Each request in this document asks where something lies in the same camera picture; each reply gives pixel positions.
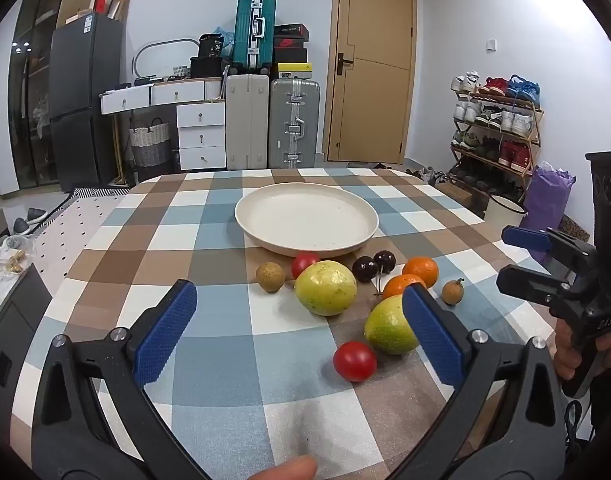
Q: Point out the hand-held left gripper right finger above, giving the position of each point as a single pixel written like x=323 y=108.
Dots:
x=430 y=335

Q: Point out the white dotted cloth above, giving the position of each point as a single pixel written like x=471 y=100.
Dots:
x=75 y=230

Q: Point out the black printed box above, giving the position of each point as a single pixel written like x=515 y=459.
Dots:
x=211 y=46

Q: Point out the teal suitcase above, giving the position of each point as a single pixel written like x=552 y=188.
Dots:
x=248 y=30

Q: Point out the brown longan with stem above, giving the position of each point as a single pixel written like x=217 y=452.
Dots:
x=453 y=292

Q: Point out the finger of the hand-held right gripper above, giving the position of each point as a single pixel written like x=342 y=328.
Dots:
x=525 y=237
x=525 y=282

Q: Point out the white desk with drawers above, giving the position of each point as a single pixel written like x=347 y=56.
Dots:
x=195 y=110

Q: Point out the patterned doormat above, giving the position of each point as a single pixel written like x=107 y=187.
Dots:
x=578 y=230

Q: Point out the wooden shoe rack with shoes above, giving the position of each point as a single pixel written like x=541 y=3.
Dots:
x=510 y=121

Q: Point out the person's right hand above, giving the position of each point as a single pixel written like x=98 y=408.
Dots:
x=565 y=352

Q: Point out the striped rug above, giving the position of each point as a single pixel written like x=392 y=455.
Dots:
x=97 y=191

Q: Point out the grey slipper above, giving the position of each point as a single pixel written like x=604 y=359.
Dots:
x=20 y=225
x=34 y=214

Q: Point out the person's left hand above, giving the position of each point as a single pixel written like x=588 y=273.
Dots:
x=285 y=469

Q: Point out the grey white woven basket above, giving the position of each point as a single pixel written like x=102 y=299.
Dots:
x=150 y=142

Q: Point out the curved metal tube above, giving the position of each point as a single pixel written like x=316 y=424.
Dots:
x=158 y=46

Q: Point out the dark red cherry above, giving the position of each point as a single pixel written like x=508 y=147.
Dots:
x=384 y=261
x=365 y=268

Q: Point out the beige suitcase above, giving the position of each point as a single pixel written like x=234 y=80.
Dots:
x=248 y=120

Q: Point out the purple bag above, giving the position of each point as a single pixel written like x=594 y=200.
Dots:
x=548 y=200

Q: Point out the silver suitcase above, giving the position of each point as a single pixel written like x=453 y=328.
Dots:
x=293 y=120

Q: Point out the black furniture piece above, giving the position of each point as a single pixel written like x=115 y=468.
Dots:
x=12 y=325

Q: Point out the white bucket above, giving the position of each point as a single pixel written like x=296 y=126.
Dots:
x=503 y=212

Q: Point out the plain black shoe box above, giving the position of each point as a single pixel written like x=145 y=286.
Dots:
x=290 y=56

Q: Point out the dark grey fridge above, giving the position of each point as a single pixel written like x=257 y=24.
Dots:
x=85 y=85

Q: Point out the red cherry tomato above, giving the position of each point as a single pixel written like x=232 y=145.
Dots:
x=354 y=361
x=305 y=263

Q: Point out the pile of floor shoes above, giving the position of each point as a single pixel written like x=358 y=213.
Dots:
x=430 y=175

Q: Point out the yellow black box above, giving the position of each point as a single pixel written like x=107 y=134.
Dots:
x=295 y=70

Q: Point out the smooth brown longan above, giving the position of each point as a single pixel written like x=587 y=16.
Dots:
x=270 y=276

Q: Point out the glass door wardrobe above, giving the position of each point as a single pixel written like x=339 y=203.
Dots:
x=32 y=85

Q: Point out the blue plastic bag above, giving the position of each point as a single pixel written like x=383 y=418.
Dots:
x=227 y=40

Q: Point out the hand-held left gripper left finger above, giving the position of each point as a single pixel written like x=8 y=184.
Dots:
x=168 y=330

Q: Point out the cream round plate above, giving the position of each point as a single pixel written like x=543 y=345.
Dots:
x=305 y=220

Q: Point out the orange mandarin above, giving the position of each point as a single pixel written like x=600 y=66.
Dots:
x=421 y=270
x=398 y=287

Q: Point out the wooden door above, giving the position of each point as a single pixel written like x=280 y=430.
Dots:
x=370 y=60

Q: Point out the black storage bin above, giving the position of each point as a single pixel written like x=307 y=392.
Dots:
x=205 y=67

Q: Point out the cardboard box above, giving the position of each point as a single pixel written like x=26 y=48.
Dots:
x=120 y=2

